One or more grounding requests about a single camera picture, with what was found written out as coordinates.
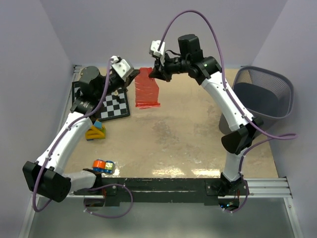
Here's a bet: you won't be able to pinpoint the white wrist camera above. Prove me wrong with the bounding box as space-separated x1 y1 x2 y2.
149 40 165 65
110 56 134 82

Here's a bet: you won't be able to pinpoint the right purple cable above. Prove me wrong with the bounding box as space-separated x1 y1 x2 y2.
159 9 298 214

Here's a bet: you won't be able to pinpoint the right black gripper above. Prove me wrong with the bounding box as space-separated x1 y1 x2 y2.
149 52 190 83

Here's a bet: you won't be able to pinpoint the purple cable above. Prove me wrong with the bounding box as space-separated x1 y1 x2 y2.
32 57 134 219
159 9 298 214

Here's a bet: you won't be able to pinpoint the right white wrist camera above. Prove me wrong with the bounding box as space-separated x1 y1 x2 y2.
149 40 165 65

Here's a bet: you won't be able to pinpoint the yellow blue toy blocks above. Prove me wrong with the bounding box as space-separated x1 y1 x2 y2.
85 120 106 141

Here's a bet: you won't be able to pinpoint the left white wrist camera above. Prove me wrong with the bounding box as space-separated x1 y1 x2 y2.
110 56 134 82

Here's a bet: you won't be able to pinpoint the grey mesh trash bin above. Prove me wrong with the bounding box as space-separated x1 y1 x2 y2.
232 66 294 131

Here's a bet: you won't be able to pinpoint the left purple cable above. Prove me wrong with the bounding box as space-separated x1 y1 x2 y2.
32 57 134 219

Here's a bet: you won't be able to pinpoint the orange tape roll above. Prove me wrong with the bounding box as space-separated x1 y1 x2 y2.
92 160 106 173

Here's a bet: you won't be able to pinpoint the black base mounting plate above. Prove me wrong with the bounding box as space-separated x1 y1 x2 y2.
74 178 250 207

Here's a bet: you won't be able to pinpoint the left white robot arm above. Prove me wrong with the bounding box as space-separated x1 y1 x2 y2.
22 65 140 202

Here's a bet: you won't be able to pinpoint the red plastic trash bag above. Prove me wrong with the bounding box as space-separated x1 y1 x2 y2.
134 67 160 109

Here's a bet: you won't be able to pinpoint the black white chessboard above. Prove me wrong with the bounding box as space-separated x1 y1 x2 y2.
71 81 130 122

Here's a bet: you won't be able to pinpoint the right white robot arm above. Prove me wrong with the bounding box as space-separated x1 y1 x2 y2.
149 34 263 196

